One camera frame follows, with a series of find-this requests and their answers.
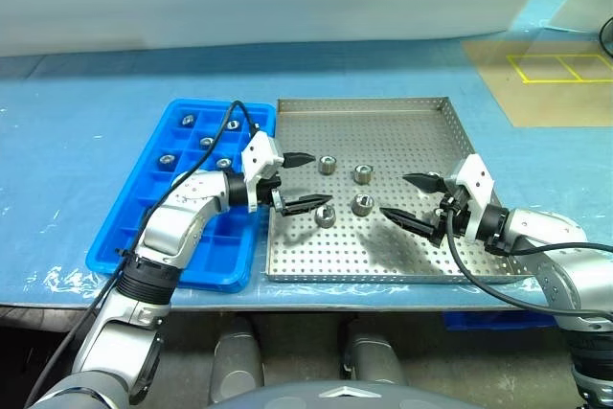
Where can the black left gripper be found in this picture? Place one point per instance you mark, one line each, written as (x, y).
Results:
(269, 191)

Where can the metal nut upper right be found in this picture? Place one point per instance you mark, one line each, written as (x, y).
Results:
(363, 173)

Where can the grey rounded robot leg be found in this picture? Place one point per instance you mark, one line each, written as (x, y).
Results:
(373, 351)
(237, 356)

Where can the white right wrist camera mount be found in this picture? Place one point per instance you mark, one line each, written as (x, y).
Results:
(476, 184)

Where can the metal nut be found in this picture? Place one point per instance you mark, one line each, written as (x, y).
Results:
(362, 204)
(363, 173)

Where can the metal nut lower right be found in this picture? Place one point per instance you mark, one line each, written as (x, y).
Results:
(362, 204)

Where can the blue plastic crate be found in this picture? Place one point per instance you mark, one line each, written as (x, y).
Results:
(498, 321)

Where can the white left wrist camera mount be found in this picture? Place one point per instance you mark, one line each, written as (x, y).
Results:
(258, 150)

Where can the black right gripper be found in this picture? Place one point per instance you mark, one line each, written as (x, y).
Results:
(452, 217)

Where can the dark grey robot torso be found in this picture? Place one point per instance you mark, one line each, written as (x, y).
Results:
(311, 397)

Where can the brown cardboard mat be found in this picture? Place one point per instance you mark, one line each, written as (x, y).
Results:
(541, 102)

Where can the blue compartment tray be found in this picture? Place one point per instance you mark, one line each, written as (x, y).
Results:
(120, 236)

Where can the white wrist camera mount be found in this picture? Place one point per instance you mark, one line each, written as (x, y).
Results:
(476, 184)
(258, 150)

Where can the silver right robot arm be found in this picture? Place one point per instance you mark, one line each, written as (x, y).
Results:
(560, 256)

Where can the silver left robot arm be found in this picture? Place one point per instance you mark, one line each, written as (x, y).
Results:
(167, 232)

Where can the perforated metal tray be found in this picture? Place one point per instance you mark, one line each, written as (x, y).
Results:
(373, 131)

